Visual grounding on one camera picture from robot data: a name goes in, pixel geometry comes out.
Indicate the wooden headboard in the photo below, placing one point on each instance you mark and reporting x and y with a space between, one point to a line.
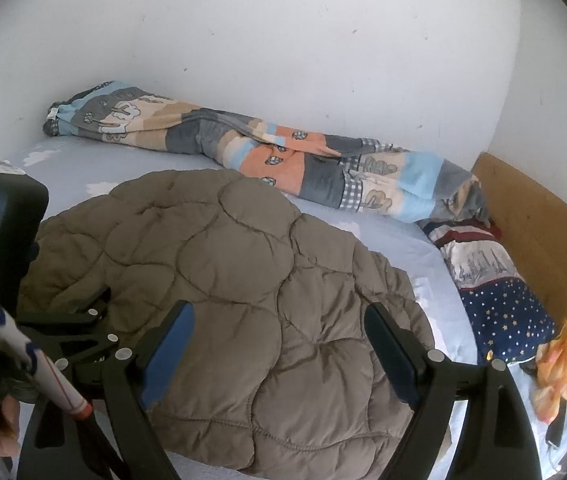
538 220

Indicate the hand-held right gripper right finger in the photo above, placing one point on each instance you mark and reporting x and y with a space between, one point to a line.
388 350

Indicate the patchwork cartoon blanket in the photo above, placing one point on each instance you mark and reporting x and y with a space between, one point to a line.
288 160

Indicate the dark patterned cloth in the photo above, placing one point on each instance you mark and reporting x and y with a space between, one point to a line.
558 425

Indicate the navy starry castle print pillow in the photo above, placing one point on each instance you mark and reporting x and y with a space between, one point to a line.
498 305

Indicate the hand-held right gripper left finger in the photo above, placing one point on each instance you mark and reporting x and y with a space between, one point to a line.
166 355

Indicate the orange floral cloth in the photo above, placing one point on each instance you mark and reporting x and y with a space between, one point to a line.
558 370

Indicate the olive puffer jacket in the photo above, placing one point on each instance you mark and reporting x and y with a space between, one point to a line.
238 285

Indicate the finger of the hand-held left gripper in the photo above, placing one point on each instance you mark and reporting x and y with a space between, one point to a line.
63 316
83 347

